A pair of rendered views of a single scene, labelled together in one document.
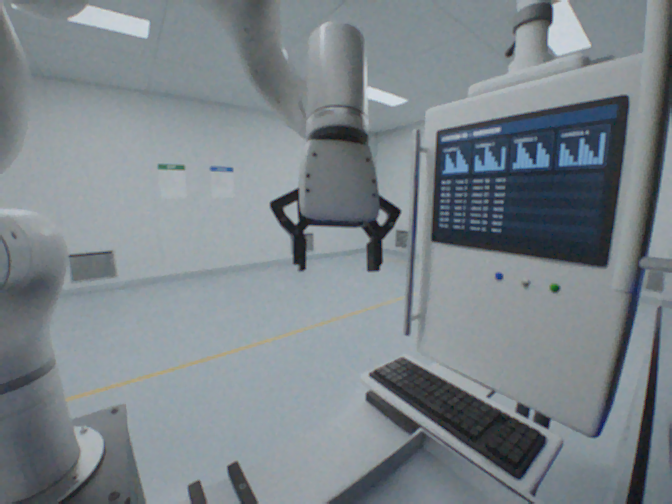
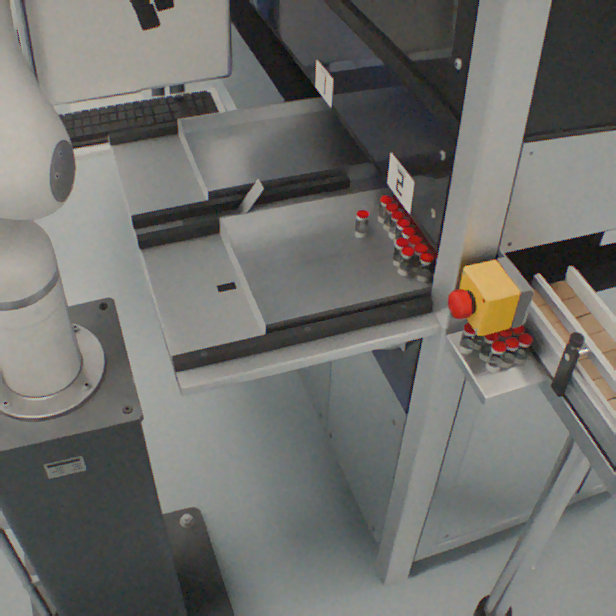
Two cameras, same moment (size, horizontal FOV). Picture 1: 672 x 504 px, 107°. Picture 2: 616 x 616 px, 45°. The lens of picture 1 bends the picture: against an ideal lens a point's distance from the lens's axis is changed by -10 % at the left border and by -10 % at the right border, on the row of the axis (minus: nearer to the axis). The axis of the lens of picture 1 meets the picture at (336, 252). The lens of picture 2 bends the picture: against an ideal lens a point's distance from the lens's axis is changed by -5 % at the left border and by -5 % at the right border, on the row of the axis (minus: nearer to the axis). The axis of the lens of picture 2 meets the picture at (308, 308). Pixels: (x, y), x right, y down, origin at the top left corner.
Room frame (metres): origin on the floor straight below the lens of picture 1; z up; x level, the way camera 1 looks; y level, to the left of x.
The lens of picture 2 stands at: (-0.26, 1.07, 1.72)
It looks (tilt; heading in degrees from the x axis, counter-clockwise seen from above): 44 degrees down; 287
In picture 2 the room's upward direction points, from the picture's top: 2 degrees clockwise
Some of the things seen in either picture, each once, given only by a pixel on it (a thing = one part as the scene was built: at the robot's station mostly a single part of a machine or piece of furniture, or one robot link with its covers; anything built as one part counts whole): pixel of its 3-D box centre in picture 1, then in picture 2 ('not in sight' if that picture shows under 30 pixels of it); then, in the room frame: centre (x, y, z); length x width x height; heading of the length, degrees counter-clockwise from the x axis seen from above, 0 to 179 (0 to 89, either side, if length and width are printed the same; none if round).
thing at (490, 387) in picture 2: not in sight; (504, 357); (-0.32, 0.24, 0.87); 0.14 x 0.13 x 0.02; 38
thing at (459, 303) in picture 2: not in sight; (463, 303); (-0.24, 0.28, 0.99); 0.04 x 0.04 x 0.04; 38
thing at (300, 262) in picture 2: not in sight; (342, 253); (-0.03, 0.13, 0.90); 0.34 x 0.26 x 0.04; 38
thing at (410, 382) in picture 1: (445, 400); (130, 118); (0.57, -0.26, 0.82); 0.40 x 0.14 x 0.02; 36
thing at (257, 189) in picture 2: not in sight; (222, 205); (0.19, 0.09, 0.91); 0.14 x 0.03 x 0.06; 38
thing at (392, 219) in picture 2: not in sight; (404, 237); (-0.12, 0.06, 0.91); 0.18 x 0.02 x 0.05; 128
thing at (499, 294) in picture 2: not in sight; (491, 296); (-0.28, 0.25, 0.99); 0.08 x 0.07 x 0.07; 38
